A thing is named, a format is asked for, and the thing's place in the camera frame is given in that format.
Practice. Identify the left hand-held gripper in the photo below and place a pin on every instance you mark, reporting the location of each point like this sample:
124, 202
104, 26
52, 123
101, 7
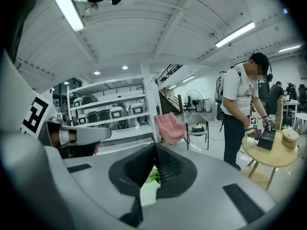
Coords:
36, 109

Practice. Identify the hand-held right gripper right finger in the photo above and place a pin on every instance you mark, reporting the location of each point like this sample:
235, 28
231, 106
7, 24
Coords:
175, 174

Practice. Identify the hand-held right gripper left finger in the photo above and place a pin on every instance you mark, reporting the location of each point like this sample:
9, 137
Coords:
134, 171

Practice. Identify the green potted plant white pot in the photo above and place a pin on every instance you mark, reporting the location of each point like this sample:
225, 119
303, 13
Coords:
149, 195

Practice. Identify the pink armchair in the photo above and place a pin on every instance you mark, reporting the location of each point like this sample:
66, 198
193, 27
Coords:
171, 128

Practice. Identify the dark tissue box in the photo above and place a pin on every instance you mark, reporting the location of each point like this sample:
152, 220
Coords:
197, 129

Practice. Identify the grey chair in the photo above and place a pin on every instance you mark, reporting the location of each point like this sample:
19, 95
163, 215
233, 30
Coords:
197, 122

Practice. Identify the row of white screen devices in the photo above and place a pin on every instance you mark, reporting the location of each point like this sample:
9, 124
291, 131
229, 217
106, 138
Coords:
116, 112

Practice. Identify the wooden staircase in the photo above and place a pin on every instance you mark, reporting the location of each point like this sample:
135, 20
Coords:
169, 102

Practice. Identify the white metal shelf rack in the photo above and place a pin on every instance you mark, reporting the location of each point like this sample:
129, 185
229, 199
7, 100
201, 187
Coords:
108, 102

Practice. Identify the black standing fan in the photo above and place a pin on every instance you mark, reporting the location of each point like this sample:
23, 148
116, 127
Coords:
193, 99

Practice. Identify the black rectangular box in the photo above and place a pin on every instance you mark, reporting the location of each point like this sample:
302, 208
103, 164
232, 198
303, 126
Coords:
266, 140

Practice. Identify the black balcony railing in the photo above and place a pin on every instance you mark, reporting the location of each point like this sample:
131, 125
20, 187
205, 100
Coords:
168, 72

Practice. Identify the long ceiling tube light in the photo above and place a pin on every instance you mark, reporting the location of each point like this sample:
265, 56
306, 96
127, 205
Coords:
289, 48
68, 12
235, 34

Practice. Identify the round wooden table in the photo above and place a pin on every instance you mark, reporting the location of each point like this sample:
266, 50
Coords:
275, 154

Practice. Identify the round wooden container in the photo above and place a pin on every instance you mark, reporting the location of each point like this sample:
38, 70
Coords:
290, 138

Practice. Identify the white office desk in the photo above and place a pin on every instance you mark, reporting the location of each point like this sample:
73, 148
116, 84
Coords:
290, 103

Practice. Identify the white round side table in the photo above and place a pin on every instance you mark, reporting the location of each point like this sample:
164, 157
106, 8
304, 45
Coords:
301, 123

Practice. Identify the black office chair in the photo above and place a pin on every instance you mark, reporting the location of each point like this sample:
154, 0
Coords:
292, 91

